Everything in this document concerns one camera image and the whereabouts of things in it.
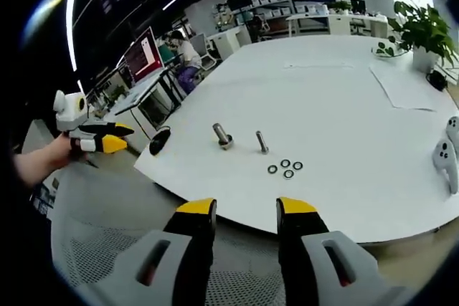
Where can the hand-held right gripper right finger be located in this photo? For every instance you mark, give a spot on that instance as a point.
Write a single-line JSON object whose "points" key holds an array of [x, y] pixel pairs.
{"points": [[299, 227]]}

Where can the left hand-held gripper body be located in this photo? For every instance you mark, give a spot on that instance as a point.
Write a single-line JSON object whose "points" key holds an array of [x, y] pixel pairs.
{"points": [[70, 110]]}

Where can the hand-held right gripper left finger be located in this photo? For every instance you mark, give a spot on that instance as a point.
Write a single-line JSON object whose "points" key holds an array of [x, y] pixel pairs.
{"points": [[195, 227]]}

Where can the small metal washer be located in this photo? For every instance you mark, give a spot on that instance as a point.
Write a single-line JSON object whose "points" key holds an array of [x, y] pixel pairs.
{"points": [[285, 175], [282, 163], [269, 169], [294, 166]]}

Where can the small threaded stud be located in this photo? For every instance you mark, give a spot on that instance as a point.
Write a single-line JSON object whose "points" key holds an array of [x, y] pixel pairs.
{"points": [[261, 141]]}

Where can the large threaded stud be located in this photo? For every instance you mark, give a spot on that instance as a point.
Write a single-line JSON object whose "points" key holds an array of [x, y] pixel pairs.
{"points": [[219, 132]]}

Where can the person's left hand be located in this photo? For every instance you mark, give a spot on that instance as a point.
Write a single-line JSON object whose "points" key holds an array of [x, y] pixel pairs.
{"points": [[62, 148]]}

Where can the white standing desk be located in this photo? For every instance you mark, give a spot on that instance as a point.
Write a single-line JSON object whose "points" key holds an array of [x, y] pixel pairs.
{"points": [[132, 100]]}

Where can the black computer mouse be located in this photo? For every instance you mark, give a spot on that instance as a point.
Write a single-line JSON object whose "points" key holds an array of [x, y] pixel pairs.
{"points": [[159, 141]]}

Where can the grey mesh office chair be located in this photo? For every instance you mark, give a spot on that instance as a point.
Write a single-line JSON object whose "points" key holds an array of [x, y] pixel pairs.
{"points": [[107, 220]]}

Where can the computer monitor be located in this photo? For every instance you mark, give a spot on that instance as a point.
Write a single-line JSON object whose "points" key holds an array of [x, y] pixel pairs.
{"points": [[145, 55]]}

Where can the white office chair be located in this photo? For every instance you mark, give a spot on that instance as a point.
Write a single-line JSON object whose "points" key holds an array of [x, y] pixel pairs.
{"points": [[206, 53]]}

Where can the white cabinet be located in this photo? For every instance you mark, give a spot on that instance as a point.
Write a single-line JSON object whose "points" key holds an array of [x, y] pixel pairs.
{"points": [[229, 42]]}

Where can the white handheld controller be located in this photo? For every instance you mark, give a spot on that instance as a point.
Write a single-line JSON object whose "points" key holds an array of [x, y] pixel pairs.
{"points": [[444, 159], [453, 130]]}

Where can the white paper sheet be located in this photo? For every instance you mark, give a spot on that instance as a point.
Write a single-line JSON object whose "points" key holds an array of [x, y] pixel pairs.
{"points": [[401, 85]]}

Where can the small plant in bowl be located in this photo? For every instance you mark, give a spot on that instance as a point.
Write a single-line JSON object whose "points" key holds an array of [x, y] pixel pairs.
{"points": [[385, 49]]}

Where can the small black device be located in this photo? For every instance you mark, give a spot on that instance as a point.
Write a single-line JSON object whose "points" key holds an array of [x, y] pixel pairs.
{"points": [[437, 80]]}

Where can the long white desk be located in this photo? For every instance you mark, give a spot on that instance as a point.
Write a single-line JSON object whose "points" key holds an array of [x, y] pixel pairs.
{"points": [[337, 24]]}

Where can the potted green plant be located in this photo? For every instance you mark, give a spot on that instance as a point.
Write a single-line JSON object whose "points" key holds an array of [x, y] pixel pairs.
{"points": [[423, 33]]}

